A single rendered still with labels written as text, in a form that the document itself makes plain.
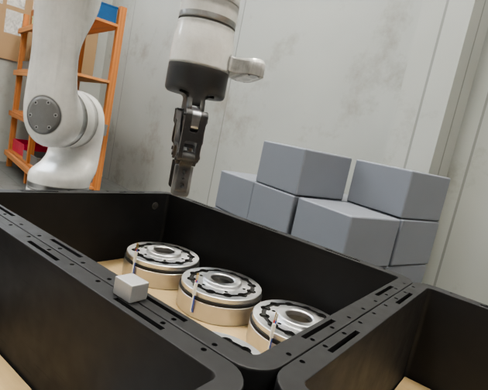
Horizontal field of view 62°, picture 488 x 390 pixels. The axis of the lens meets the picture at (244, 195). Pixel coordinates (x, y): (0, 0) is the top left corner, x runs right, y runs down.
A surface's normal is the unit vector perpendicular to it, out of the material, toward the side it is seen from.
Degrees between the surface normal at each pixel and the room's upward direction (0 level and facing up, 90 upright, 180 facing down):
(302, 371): 0
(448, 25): 90
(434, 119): 90
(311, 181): 90
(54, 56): 85
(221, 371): 0
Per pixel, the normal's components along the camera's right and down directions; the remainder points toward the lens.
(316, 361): 0.20, -0.97
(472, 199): -0.73, -0.04
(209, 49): 0.37, 0.21
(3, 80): 0.66, 0.24
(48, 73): -0.13, 0.06
